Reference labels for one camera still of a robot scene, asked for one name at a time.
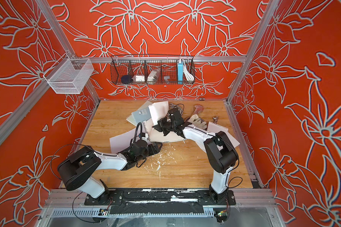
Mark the white sticker picture notebook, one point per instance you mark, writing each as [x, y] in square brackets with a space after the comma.
[164, 136]

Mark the teal steno notes notebook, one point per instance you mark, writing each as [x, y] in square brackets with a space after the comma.
[141, 115]

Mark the small metal clip in basket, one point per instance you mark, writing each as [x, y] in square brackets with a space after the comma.
[167, 79]

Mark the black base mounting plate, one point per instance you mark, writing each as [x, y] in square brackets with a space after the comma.
[158, 202]

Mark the white wire basket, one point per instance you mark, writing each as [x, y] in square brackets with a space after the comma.
[70, 76]

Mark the light blue box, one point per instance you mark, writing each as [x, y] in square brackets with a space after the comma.
[180, 71]

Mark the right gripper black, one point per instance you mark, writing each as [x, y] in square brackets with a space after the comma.
[160, 126]

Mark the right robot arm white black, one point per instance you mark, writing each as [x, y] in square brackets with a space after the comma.
[220, 151]

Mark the dark round object in basket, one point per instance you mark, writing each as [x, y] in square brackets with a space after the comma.
[127, 79]

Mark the white small box in basket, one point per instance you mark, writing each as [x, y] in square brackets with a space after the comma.
[139, 79]

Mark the clear plastic bag in basket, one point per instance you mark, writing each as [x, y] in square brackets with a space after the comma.
[153, 76]

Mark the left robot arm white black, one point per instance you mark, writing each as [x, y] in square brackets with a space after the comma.
[76, 171]

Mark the black wire wall basket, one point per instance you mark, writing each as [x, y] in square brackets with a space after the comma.
[142, 65]

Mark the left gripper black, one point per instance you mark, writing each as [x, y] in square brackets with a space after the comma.
[150, 147]

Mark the beige work glove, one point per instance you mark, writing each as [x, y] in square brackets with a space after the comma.
[198, 122]

